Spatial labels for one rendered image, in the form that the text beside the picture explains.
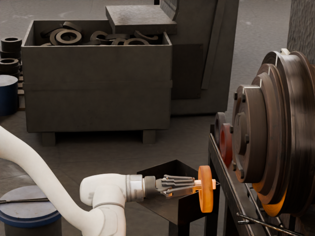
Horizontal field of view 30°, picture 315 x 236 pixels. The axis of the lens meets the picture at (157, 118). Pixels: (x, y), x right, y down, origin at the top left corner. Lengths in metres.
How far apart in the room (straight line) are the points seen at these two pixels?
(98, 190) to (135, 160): 2.14
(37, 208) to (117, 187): 0.82
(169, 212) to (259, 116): 0.83
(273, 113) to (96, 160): 2.61
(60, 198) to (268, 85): 0.69
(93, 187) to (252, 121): 0.62
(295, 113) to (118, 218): 0.68
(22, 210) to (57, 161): 1.42
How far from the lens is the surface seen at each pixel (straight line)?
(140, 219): 3.37
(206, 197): 1.92
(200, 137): 4.43
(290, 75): 1.56
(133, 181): 1.93
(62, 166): 3.98
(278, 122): 1.54
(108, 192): 1.91
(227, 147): 2.61
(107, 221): 1.84
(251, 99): 1.59
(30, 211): 2.65
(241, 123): 1.64
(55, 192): 1.78
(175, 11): 4.52
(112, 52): 4.03
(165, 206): 2.33
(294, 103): 1.51
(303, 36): 1.95
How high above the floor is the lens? 1.78
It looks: 22 degrees down
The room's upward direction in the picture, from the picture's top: 1 degrees clockwise
